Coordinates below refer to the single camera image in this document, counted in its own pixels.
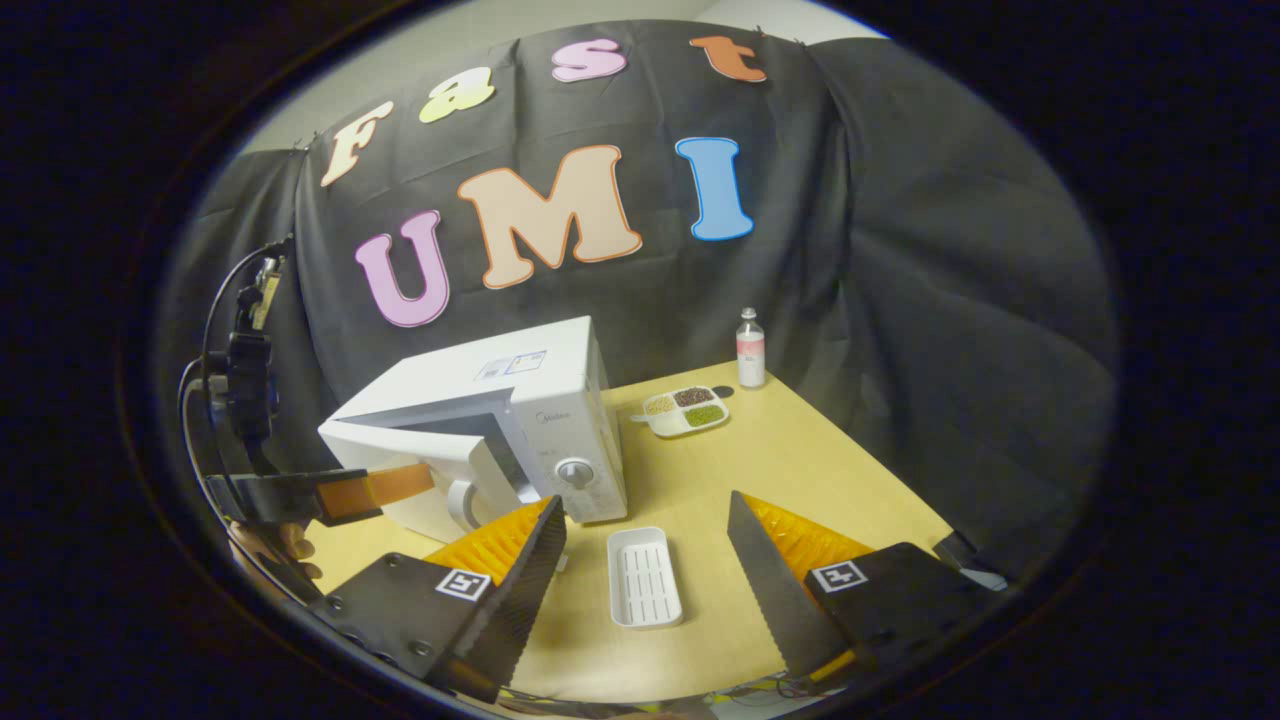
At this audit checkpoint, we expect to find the dark angular object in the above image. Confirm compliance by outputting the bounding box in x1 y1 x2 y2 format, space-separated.
933 528 986 573

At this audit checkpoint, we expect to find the black backdrop cloth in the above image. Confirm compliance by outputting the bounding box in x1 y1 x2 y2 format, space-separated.
155 20 1119 581

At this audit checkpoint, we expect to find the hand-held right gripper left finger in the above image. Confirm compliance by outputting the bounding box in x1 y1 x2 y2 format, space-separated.
305 495 568 704

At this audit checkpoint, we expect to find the white rectangular plastic tray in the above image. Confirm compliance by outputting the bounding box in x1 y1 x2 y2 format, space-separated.
607 527 684 630

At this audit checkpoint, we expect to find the white divided dish with beans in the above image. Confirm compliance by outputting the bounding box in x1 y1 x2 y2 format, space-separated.
632 385 730 439

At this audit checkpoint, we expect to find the white microwave oven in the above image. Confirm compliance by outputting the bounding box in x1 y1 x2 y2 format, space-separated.
318 316 629 544

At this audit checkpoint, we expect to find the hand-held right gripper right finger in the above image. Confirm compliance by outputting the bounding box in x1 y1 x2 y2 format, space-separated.
727 490 1001 686

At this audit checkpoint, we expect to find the small bottle with pink label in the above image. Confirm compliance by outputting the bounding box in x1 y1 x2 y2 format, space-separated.
736 307 767 389

